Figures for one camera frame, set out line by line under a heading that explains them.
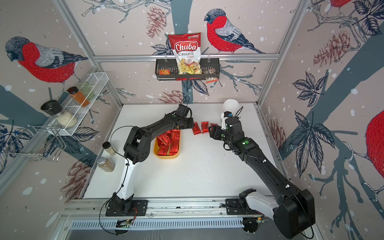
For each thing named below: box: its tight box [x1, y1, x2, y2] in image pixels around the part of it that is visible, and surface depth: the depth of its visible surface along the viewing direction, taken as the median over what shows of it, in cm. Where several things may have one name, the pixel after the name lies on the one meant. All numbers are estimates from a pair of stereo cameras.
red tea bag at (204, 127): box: [200, 121, 210, 134], surface depth 106 cm
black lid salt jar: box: [40, 100, 78, 128], surface depth 65 cm
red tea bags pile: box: [156, 129, 181, 156], surface depth 96 cm
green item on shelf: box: [81, 81, 95, 101], surface depth 83 cm
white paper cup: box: [222, 99, 240, 117], surface depth 103 cm
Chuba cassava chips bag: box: [168, 32, 202, 75], surface depth 85 cm
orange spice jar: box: [67, 86, 90, 108], surface depth 75 cm
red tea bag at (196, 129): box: [192, 122, 202, 135], surface depth 106 cm
